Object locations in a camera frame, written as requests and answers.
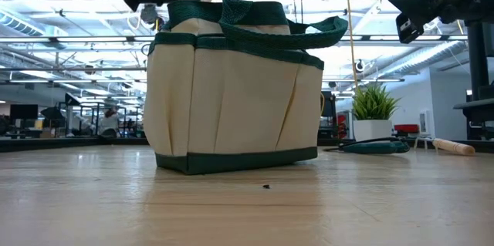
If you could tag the red box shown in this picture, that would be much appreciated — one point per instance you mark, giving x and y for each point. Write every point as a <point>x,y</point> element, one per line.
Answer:
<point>406,129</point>

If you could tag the beige canvas bag green trim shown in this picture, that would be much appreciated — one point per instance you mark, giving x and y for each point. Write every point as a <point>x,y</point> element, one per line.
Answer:
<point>231,99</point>

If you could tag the black aluminium table frame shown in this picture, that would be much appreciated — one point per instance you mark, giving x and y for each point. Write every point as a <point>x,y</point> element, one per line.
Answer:
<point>38,143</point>

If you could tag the dark background monitor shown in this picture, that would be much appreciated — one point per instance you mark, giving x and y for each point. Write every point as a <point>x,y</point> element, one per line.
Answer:
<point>24,111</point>

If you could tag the green plant in white pot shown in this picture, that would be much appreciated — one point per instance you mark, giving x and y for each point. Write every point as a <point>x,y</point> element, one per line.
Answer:
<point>372,103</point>

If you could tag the person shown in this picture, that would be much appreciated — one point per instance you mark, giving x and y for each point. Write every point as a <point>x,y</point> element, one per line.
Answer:
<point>109,124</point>

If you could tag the dark grey side desk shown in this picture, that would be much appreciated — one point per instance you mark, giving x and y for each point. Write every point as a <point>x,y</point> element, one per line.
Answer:
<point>478,113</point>

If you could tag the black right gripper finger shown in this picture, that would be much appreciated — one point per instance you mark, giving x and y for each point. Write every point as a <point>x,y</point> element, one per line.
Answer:
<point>417,3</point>

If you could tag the white wall-mounted box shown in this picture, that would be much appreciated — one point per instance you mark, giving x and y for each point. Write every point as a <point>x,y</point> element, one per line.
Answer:
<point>424,122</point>

